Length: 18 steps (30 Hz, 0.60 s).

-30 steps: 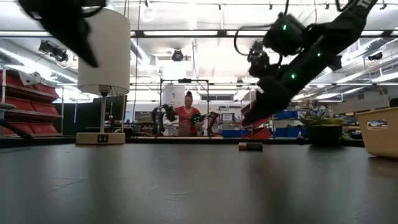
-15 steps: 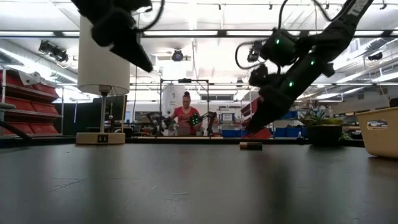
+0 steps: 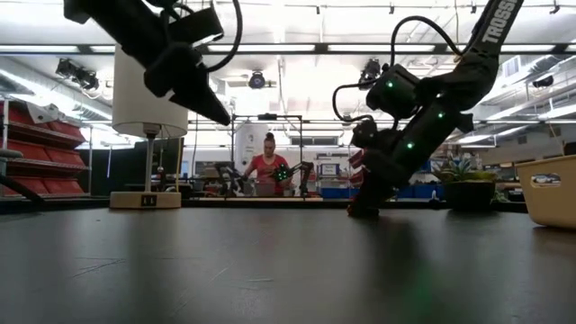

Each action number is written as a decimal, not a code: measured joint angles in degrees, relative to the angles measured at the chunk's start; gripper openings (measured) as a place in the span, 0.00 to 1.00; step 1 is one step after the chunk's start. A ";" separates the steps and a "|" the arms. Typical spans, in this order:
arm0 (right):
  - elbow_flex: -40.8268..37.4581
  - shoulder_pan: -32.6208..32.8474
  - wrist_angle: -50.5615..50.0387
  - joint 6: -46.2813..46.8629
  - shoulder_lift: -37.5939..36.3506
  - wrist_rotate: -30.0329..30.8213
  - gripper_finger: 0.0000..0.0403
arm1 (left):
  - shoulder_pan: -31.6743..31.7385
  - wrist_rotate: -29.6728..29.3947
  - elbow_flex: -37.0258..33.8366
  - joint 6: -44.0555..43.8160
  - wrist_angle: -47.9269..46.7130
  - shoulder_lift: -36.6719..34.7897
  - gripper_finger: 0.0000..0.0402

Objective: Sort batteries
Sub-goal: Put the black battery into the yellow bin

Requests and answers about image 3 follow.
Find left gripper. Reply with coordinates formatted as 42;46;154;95
61;0;232;127

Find blue bin shelf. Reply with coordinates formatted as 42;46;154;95
398;182;436;200

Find black ceiling light rail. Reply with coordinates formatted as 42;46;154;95
0;41;576;56

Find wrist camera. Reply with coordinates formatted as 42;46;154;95
169;5;225;47
349;117;380;149

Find blue crates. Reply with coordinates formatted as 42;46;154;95
319;186;359;200

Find red bin shelving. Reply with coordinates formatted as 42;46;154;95
0;99;91;199

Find black metal frame stand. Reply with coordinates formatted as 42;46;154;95
230;112;304;199

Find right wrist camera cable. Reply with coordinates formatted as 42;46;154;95
331;15;464;123

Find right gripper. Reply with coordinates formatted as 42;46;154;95
358;106;475;219

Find person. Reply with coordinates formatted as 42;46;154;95
242;131;292;198

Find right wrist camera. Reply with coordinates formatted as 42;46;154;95
349;117;380;149

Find yellow plastic bin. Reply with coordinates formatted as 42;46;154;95
514;154;576;230

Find round black ceiling spotlight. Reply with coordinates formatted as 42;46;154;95
247;70;269;90

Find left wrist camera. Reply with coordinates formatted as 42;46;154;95
169;5;225;47

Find white shade wooden base lamp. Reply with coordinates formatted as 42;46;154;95
109;42;191;211

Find background wooden table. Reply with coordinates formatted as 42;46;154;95
193;195;324;203

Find black ceiling camera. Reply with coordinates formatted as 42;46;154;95
357;58;384;86

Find black diagonal frame strut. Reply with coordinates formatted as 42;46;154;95
0;174;47;204

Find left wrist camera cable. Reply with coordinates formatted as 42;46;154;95
204;0;245;74

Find small screen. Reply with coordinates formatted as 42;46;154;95
318;162;342;178

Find white banner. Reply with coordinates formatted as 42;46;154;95
233;123;270;177

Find potted succulent plant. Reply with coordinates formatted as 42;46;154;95
432;154;504;212

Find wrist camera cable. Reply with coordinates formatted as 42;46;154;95
204;0;245;74
331;15;464;123

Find tilted red bin rack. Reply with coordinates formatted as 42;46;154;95
346;148;366;184

